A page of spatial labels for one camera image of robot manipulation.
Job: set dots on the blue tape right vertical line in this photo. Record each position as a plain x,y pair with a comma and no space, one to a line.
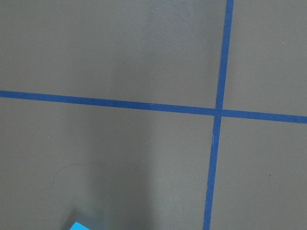
228,18

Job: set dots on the blue block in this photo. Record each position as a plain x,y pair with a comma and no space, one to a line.
78,226

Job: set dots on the blue tape upper horizontal line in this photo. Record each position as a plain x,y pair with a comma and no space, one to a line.
154,107

